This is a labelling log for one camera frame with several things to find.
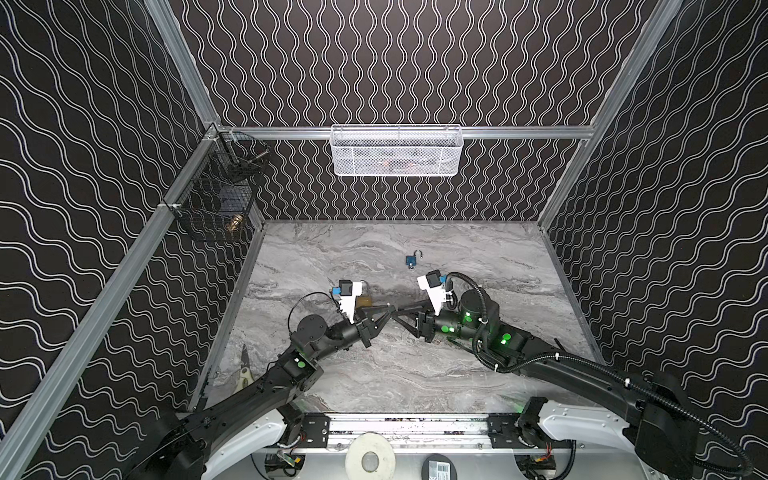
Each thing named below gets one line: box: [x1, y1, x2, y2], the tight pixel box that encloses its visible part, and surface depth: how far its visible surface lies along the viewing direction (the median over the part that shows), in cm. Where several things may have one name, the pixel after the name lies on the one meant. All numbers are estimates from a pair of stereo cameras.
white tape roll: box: [344, 432, 397, 480], surface depth 72 cm
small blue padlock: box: [405, 249, 423, 266], surface depth 112 cm
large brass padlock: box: [356, 296, 373, 309], surface depth 100 cm
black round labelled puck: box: [421, 453, 457, 480], surface depth 69 cm
